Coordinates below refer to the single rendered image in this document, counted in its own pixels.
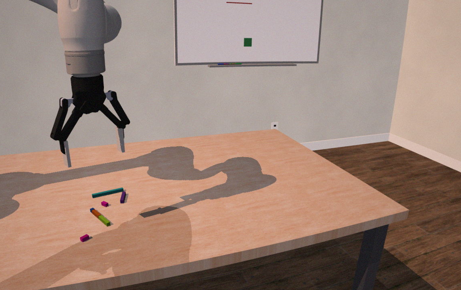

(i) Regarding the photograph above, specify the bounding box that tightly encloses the purple rod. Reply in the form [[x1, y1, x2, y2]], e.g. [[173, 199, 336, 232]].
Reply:
[[120, 191, 126, 203]]

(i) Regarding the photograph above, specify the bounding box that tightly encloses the lime green rod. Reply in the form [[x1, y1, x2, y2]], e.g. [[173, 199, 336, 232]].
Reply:
[[98, 215, 110, 226]]

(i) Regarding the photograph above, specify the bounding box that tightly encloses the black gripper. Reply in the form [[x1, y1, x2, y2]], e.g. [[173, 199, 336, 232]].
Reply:
[[50, 74, 130, 168]]

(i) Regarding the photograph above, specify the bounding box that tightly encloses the turquoise rod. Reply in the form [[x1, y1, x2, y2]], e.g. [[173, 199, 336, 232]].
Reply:
[[92, 187, 124, 198]]

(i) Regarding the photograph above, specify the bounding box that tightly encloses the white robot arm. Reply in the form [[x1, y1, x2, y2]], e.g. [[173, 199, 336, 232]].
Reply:
[[30, 0, 122, 77]]

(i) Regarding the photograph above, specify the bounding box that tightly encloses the orange rod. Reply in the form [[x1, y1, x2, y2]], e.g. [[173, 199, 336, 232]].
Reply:
[[92, 209, 101, 218]]

